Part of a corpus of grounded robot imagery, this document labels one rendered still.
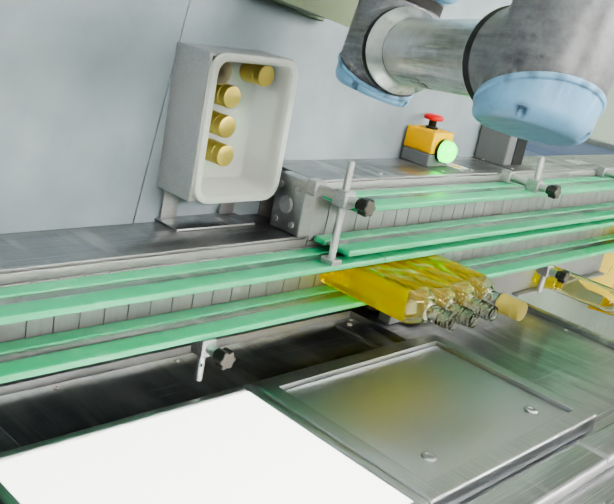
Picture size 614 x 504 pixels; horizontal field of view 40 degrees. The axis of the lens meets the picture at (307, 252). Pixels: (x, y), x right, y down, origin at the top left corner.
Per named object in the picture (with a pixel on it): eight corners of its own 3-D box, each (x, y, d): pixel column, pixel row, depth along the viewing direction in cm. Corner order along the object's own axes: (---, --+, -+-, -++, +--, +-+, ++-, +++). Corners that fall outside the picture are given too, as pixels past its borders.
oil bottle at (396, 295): (318, 281, 145) (415, 330, 131) (324, 250, 143) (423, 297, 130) (339, 277, 149) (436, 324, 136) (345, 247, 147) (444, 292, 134)
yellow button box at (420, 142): (398, 157, 171) (427, 167, 167) (406, 121, 169) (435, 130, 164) (418, 156, 176) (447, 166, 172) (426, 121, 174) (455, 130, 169)
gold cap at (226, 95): (207, 78, 127) (225, 84, 124) (224, 80, 129) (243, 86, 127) (203, 101, 128) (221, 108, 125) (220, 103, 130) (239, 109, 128)
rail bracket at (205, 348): (153, 359, 124) (211, 400, 115) (160, 316, 122) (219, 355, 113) (175, 354, 127) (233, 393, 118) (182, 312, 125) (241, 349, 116)
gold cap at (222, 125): (202, 108, 128) (220, 115, 125) (220, 109, 131) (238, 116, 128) (198, 131, 129) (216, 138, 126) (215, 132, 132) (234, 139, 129)
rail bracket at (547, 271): (505, 280, 196) (556, 302, 188) (512, 253, 194) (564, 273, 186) (513, 278, 199) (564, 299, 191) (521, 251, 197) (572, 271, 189)
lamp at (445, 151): (432, 161, 167) (444, 165, 165) (437, 139, 166) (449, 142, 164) (445, 160, 170) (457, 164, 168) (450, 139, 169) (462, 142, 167)
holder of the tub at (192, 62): (152, 220, 131) (182, 236, 126) (176, 41, 123) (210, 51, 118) (234, 213, 143) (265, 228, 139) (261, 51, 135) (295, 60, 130)
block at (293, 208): (265, 225, 140) (294, 238, 136) (275, 170, 137) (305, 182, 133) (280, 223, 143) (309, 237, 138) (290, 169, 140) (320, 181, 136)
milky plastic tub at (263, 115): (157, 188, 129) (192, 205, 124) (177, 40, 122) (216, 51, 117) (241, 184, 142) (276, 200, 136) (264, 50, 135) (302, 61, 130)
